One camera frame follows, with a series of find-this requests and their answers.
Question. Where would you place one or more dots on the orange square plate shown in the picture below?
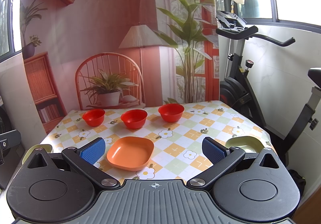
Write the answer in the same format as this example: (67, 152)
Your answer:
(130, 153)

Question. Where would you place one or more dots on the red bowl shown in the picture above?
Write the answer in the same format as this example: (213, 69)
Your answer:
(171, 112)
(134, 119)
(94, 118)

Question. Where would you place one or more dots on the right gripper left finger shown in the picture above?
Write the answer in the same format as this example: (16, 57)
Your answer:
(82, 161)

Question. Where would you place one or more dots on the checkered floral tablecloth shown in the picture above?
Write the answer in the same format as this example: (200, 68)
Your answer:
(177, 146)

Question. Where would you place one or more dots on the printed room backdrop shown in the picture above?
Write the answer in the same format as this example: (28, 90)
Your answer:
(87, 54)

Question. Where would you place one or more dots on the green square plate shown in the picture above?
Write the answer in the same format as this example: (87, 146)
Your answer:
(248, 143)
(47, 147)

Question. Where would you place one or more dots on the black exercise bike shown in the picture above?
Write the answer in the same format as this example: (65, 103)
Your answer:
(269, 79)

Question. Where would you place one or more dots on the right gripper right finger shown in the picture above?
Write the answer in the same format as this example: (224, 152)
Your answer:
(224, 161)

